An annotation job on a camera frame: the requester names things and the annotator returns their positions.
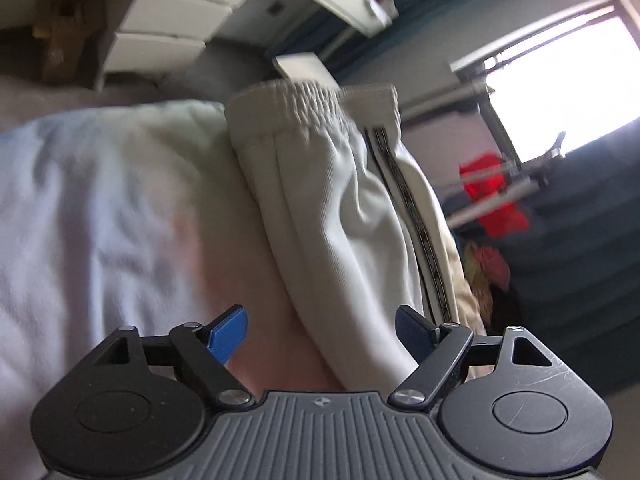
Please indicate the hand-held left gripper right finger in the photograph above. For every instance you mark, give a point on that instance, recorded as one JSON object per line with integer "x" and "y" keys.
{"x": 415, "y": 332}

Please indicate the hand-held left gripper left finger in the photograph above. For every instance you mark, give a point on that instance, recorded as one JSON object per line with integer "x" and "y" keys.
{"x": 227, "y": 332}

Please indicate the cream pants with striped trim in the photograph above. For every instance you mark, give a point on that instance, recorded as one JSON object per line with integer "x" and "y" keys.
{"x": 350, "y": 220}

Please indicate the pink cloth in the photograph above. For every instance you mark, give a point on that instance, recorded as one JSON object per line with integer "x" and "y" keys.
{"x": 487, "y": 267}

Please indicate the garment steamer stand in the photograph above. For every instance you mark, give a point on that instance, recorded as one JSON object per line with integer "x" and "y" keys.
{"x": 500, "y": 202}

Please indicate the red cloth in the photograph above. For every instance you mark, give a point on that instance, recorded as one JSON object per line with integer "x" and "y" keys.
{"x": 492, "y": 195}

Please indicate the pink and white bed blanket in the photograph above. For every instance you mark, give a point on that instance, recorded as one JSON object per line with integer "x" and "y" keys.
{"x": 110, "y": 220}

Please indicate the wide blue curtain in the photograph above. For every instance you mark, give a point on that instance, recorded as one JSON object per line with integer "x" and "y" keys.
{"x": 580, "y": 260}

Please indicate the black curved bar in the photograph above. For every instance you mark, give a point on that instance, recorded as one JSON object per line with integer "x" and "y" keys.
{"x": 500, "y": 132}

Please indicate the small white side table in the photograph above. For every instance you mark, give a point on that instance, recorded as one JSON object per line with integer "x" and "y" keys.
{"x": 307, "y": 70}

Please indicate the window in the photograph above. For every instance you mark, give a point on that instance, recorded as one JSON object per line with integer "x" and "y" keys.
{"x": 565, "y": 75}

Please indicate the white dressing table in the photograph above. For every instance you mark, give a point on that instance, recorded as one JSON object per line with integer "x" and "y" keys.
{"x": 200, "y": 5}

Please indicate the dark wall outlet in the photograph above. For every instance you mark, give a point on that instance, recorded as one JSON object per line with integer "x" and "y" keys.
{"x": 275, "y": 7}

